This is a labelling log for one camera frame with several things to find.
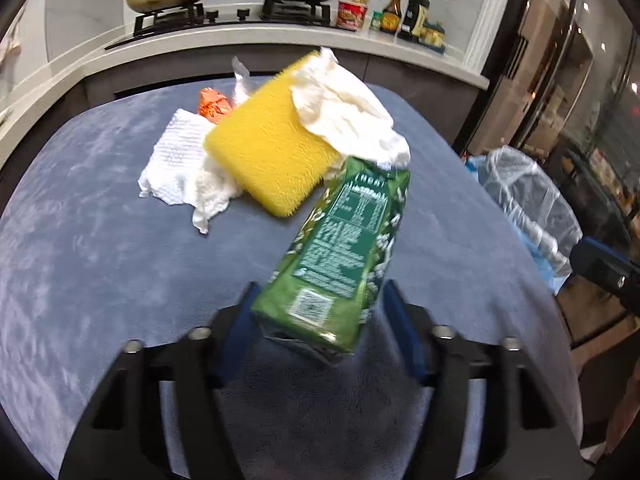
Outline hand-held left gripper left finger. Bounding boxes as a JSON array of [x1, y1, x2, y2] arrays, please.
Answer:
[[59, 282, 261, 480]]

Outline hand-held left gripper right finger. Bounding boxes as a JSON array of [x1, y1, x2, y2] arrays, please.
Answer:
[[382, 280, 593, 480]]

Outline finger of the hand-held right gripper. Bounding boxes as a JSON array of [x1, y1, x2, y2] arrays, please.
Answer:
[[569, 236, 640, 318]]

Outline trash bin with plastic liner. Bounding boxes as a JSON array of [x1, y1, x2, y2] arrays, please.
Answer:
[[475, 145, 583, 281]]

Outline green drink carton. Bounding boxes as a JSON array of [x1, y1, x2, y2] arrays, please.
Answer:
[[250, 156, 412, 367]]

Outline yellow sponge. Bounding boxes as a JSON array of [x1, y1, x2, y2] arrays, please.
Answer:
[[202, 50, 356, 218]]

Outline white paper towel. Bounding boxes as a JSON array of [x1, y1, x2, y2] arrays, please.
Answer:
[[137, 109, 246, 235]]

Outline orange snack wrapper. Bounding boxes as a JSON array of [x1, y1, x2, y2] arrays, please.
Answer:
[[197, 87, 235, 125]]

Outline white tissue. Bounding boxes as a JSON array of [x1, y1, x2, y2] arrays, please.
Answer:
[[290, 46, 412, 168]]

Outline clear plastic wrapper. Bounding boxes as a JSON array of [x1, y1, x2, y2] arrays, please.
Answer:
[[231, 56, 261, 103]]

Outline blue plastic bin liner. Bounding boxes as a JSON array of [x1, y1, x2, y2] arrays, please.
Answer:
[[465, 155, 571, 295]]

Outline blue grey tablecloth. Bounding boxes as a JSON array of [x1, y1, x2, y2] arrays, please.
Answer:
[[0, 80, 586, 480]]

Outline glass sliding door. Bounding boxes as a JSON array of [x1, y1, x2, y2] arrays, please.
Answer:
[[452, 0, 640, 261]]

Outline grey kitchen cabinet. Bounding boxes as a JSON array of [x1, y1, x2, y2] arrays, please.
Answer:
[[82, 45, 481, 151]]

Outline white kitchen counter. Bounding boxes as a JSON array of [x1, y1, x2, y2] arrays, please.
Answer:
[[0, 20, 491, 171]]

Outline condiment jar set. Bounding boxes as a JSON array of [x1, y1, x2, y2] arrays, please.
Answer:
[[420, 20, 447, 53]]

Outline dark soy sauce bottle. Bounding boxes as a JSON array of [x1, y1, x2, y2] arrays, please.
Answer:
[[398, 0, 431, 43]]

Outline black gas stove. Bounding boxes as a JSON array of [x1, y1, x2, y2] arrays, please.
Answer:
[[104, 2, 358, 51]]

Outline brown sauce bottle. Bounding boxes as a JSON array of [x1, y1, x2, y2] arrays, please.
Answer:
[[381, 0, 405, 35]]

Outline red instant noodle cup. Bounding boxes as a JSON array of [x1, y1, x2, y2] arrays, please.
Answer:
[[336, 0, 370, 30]]

